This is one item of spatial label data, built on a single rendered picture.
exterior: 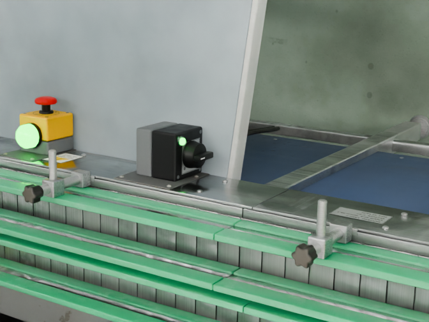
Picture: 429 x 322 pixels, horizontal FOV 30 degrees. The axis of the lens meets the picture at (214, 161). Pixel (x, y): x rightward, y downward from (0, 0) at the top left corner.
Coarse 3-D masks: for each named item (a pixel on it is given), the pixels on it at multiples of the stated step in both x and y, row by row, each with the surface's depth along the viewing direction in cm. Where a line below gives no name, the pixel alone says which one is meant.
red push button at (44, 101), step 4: (40, 96) 146; (44, 96) 146; (48, 96) 146; (36, 100) 145; (40, 100) 144; (44, 100) 144; (48, 100) 144; (52, 100) 145; (56, 100) 146; (40, 104) 144; (44, 104) 144; (48, 104) 144; (44, 108) 146; (48, 108) 146
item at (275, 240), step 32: (64, 192) 129; (96, 192) 128; (160, 224) 115; (192, 224) 114; (224, 224) 115; (256, 224) 114; (288, 256) 104; (352, 256) 102; (384, 256) 103; (416, 256) 103
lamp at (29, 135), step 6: (24, 126) 142; (30, 126) 142; (36, 126) 143; (18, 132) 142; (24, 132) 142; (30, 132) 142; (36, 132) 142; (18, 138) 143; (24, 138) 142; (30, 138) 142; (36, 138) 142; (24, 144) 142; (30, 144) 142; (36, 144) 143
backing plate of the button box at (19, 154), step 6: (18, 150) 147; (72, 150) 148; (6, 156) 143; (12, 156) 143; (18, 156) 143; (24, 156) 143; (30, 156) 143; (36, 156) 143; (42, 156) 143; (48, 156) 143
